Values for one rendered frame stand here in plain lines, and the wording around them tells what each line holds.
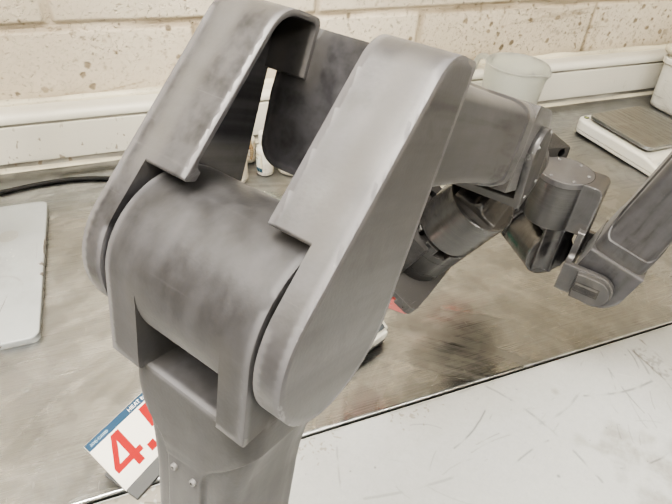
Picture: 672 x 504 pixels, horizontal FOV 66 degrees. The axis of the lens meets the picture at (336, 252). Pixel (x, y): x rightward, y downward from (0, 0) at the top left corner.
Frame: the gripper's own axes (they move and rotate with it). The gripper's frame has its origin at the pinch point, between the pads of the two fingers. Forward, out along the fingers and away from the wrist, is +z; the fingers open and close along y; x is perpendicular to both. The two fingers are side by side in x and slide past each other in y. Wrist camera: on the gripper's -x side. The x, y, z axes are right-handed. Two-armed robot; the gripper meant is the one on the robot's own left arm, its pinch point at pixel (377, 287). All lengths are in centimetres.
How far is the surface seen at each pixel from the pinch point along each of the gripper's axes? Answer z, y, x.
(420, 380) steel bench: 6.6, 0.8, 11.7
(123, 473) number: 10.1, 29.0, -5.4
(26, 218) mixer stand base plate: 34, 13, -44
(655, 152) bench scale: 7, -74, 24
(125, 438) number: 10.0, 26.8, -7.7
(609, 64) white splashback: 14, -101, 7
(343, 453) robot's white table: 5.9, 13.8, 9.4
